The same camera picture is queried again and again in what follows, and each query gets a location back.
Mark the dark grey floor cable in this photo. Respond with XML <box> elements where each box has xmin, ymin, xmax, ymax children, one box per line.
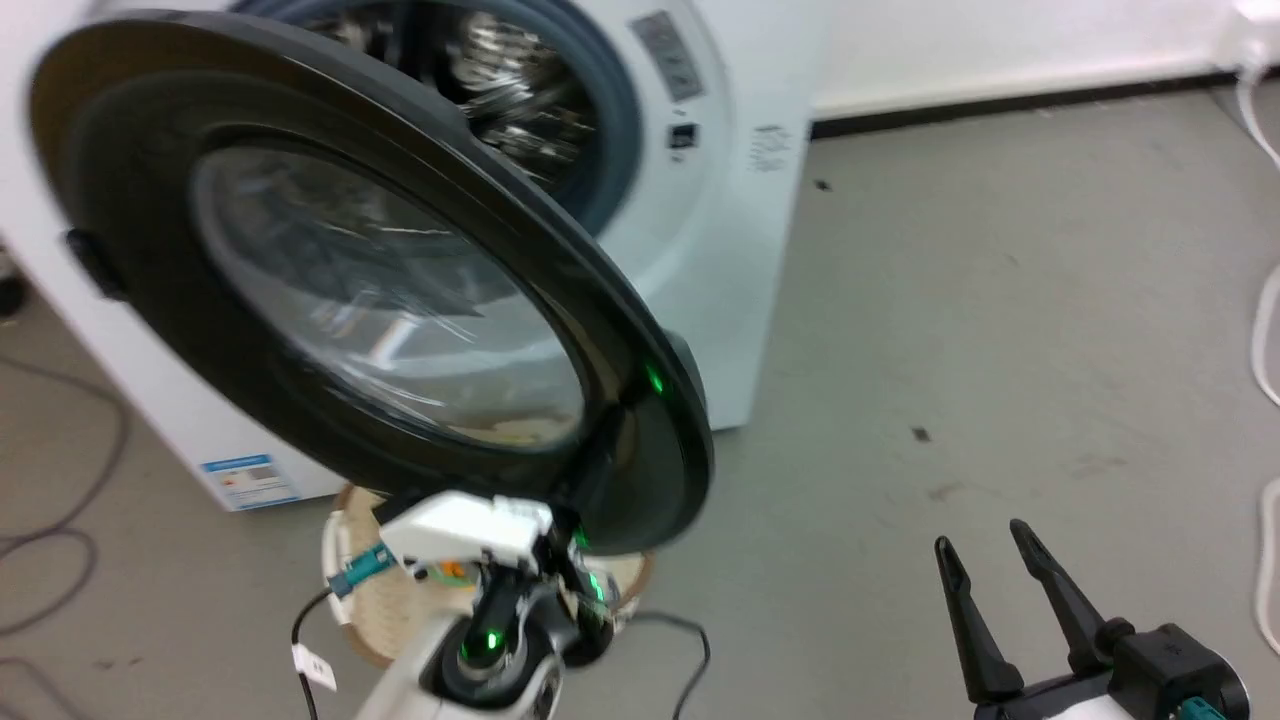
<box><xmin>0</xmin><ymin>353</ymin><xmax>133</xmax><ymax>641</ymax></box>

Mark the blue energy label sticker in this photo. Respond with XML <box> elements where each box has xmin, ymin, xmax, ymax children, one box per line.
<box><xmin>200</xmin><ymin>453</ymin><xmax>303</xmax><ymax>512</ymax></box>

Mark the black round glass washer door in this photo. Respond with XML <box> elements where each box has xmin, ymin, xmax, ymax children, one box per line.
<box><xmin>28</xmin><ymin>10</ymin><xmax>717</xmax><ymax>557</ymax></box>

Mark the white front-load washing machine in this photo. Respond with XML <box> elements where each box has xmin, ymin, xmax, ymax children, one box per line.
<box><xmin>0</xmin><ymin>0</ymin><xmax>833</xmax><ymax>514</ymax></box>

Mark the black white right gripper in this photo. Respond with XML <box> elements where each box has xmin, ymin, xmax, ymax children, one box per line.
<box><xmin>934</xmin><ymin>518</ymin><xmax>1253</xmax><ymax>720</ymax></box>

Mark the black cable with white tag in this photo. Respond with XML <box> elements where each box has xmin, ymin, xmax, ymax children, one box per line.
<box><xmin>290</xmin><ymin>588</ymin><xmax>341</xmax><ymax>720</ymax></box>

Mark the white floor hose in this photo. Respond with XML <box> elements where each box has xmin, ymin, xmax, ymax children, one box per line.
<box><xmin>1234</xmin><ymin>70</ymin><xmax>1280</xmax><ymax>658</ymax></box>

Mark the steel washer drum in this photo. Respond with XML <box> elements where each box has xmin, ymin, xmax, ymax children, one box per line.
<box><xmin>300</xmin><ymin>0</ymin><xmax>603</xmax><ymax>193</ymax></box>

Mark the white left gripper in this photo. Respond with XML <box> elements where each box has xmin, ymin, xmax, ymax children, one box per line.
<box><xmin>378</xmin><ymin>490</ymin><xmax>616</xmax><ymax>643</ymax></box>

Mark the beige woven laundry basket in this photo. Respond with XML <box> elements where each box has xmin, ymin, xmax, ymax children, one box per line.
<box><xmin>321</xmin><ymin>484</ymin><xmax>657</xmax><ymax>670</ymax></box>

